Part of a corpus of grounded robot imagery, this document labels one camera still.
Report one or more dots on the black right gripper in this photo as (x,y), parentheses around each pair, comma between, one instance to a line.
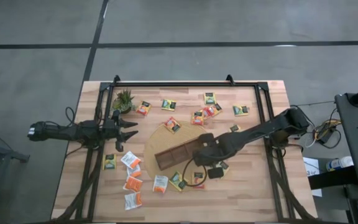
(210,155)

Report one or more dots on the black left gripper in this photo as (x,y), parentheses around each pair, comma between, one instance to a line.
(117,132)

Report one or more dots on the round woven straw placemat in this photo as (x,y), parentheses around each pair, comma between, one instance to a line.
(157,140)

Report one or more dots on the brown wooden compartment tea box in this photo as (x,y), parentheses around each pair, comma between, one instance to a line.
(169,157)

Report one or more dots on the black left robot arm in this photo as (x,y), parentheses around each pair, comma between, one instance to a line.
(61,132)

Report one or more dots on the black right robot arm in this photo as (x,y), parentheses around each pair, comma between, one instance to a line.
(253,132)

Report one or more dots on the white orange tea packet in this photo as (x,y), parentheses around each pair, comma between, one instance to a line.
(132,201)
(130,160)
(135,172)
(160,183)

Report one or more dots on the potted green succulent plant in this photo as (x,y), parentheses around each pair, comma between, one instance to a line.
(123,101)

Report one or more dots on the white paper sheet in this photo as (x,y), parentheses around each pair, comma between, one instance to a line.
(311,165)

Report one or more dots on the black power adapter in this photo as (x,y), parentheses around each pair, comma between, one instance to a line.
(328,137)

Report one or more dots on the black flat bar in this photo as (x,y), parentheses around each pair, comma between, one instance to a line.
(331,178)

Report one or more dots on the grey metal stand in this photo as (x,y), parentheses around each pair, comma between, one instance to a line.
(2,152)

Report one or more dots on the white plastic bottle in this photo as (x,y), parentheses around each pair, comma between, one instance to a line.
(340,163)

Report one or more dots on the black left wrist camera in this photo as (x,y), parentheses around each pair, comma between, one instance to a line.
(108,126)

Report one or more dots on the black metal table frame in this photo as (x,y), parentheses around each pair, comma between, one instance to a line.
(182,84)

